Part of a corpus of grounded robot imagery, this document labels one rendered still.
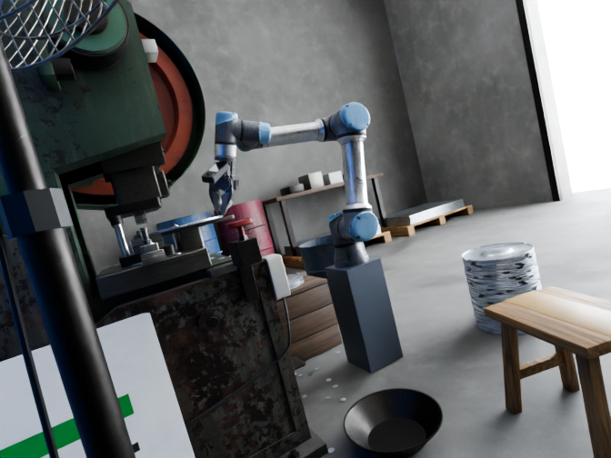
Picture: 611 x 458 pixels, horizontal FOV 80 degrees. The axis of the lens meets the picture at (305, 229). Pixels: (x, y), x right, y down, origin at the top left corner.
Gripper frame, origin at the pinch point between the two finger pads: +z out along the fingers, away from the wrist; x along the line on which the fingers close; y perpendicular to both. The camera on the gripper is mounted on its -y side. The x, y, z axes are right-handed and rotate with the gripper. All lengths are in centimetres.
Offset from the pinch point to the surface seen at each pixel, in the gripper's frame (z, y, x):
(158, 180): -10.9, -14.6, 14.8
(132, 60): -45, -25, 16
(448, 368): 54, 24, -88
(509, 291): 26, 46, -110
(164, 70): -55, 26, 42
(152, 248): 6.3, -34.0, 2.4
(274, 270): 12.9, -15.9, -27.1
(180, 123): -33, 27, 34
